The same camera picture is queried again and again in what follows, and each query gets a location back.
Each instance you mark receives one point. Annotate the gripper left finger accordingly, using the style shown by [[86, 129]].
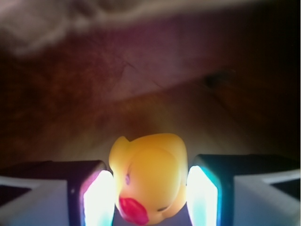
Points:
[[57, 193]]

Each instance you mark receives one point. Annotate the yellow rubber duck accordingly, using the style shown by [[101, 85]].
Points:
[[150, 173]]

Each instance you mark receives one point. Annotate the brown paper bag bin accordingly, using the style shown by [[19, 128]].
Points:
[[77, 74]]

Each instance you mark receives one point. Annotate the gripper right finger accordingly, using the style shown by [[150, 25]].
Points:
[[244, 190]]

